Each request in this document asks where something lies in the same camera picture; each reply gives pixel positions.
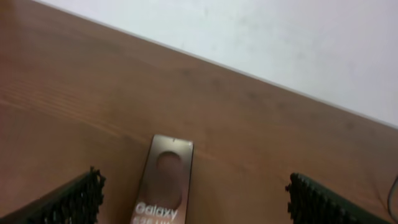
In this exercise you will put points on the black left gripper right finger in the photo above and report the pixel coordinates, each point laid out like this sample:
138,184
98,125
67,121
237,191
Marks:
311,202

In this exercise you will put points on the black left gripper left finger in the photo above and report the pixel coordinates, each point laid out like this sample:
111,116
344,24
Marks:
78,201

